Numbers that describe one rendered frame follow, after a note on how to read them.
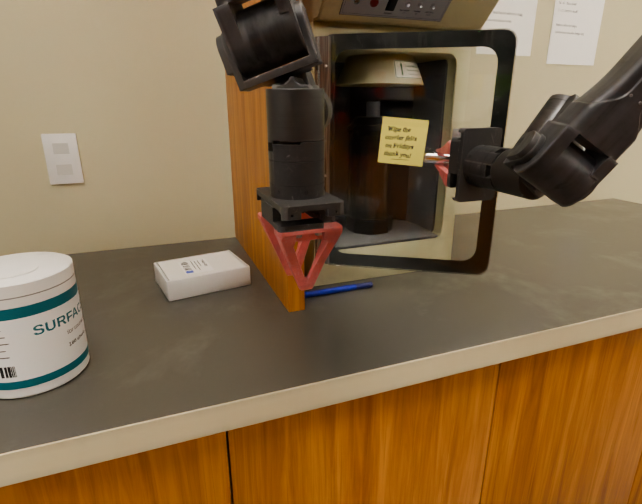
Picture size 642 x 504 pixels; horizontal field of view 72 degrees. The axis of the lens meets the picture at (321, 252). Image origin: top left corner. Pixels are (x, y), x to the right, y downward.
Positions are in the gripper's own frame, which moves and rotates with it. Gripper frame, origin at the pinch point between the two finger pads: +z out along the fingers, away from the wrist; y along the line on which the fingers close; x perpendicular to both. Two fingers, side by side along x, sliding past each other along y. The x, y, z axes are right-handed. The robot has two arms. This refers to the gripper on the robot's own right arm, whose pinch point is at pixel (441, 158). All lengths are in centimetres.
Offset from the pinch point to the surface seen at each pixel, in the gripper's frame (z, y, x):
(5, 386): -5, -24, 63
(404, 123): 6.8, 5.0, 3.1
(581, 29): 59, 30, -92
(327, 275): 15.6, -24.1, 13.2
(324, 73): 14.0, 12.9, 14.6
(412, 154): 5.9, 0.0, 1.7
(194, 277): 19.0, -22.2, 38.2
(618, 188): 60, -24, -126
